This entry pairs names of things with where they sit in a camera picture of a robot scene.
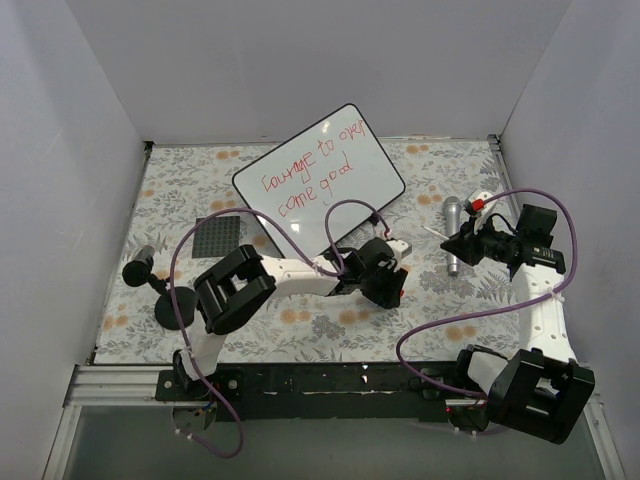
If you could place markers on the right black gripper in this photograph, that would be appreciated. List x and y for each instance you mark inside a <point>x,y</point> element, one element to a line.
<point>470,243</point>

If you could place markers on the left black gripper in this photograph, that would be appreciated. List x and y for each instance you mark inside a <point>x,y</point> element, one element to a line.
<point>388,288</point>

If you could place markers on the white marker pen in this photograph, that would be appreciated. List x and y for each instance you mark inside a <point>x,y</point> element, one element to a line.
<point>435,233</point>

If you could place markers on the white board with black frame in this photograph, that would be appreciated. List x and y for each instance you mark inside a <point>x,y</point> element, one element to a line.
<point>337,158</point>

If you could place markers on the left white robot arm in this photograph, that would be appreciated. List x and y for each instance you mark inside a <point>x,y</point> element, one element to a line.
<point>231,292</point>

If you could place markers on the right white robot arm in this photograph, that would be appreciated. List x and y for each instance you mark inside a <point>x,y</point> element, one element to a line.
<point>542,389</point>

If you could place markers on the silver microphone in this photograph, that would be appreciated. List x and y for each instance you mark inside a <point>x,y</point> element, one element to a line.
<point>452,211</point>

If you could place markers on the floral patterned table mat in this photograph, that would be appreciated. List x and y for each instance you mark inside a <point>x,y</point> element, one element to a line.
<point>439,314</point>

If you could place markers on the dark grey studded baseplate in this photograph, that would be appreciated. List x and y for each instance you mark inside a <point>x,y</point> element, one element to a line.
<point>216,238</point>

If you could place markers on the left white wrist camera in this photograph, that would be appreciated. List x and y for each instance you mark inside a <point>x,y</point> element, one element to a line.
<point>400,248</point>

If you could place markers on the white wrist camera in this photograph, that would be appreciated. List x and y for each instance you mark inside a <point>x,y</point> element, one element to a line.
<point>479,205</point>
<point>400,248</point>

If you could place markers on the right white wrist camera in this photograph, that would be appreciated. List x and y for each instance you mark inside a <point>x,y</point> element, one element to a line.
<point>479,205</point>

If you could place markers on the black front mounting rail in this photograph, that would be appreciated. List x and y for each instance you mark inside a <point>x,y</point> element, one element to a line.
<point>380,390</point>

